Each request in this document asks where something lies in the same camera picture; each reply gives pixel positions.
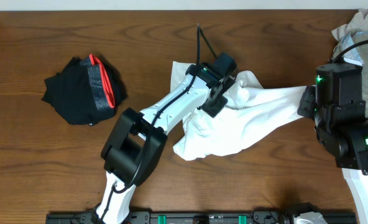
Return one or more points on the black shorts with red waistband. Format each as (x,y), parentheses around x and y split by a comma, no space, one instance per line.
(87,91)

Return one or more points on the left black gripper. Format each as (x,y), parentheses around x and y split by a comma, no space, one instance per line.
(215,109)

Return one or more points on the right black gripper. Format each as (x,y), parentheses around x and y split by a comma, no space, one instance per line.
(306,98)

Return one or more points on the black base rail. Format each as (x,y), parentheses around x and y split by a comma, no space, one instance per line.
(89,217)

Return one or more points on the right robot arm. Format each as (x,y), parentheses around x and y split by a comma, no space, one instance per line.
(336,106)

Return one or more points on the khaki beige garment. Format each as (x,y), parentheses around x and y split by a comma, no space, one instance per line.
(349,34)

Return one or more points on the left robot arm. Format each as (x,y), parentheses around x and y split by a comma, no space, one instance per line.
(133,149)

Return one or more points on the white printed t-shirt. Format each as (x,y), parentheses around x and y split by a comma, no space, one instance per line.
(251,113)

